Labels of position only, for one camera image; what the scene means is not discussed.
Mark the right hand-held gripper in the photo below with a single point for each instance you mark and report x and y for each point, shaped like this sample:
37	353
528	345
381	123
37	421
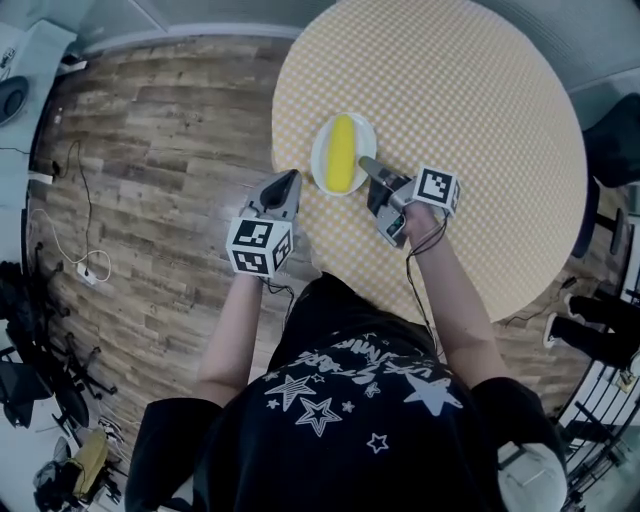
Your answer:
435	187

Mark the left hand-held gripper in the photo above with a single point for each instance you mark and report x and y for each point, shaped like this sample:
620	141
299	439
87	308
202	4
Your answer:
257	245

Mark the yellow corn cob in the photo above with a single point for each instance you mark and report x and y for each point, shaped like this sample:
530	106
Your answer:
341	155

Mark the white round plate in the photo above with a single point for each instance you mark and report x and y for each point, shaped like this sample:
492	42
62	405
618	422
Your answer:
367	137

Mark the person's right forearm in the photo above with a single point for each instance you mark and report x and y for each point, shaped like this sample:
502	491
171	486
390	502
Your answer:
450	300

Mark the person's left forearm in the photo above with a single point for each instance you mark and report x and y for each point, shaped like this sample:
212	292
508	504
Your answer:
230	335

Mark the round table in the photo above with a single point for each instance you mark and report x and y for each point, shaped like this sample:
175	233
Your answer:
475	125

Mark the person's black trousers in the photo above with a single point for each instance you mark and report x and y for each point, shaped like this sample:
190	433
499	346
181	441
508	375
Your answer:
330	310

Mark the white power strip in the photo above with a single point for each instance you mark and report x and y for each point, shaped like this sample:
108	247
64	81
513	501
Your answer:
86	274

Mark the black office chair with armrests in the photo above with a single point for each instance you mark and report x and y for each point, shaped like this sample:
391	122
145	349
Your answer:
612	145

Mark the black star-print T-shirt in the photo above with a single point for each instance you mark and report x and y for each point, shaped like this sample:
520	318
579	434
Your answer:
350	440

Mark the white corner desk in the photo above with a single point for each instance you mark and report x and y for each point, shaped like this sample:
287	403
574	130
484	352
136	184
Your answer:
20	165

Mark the black round speaker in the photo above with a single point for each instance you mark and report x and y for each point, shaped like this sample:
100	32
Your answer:
11	100

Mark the black swivel chair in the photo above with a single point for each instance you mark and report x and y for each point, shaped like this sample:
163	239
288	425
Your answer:
45	360

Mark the yellow cloth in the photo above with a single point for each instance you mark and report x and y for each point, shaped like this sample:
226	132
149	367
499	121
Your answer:
92	462

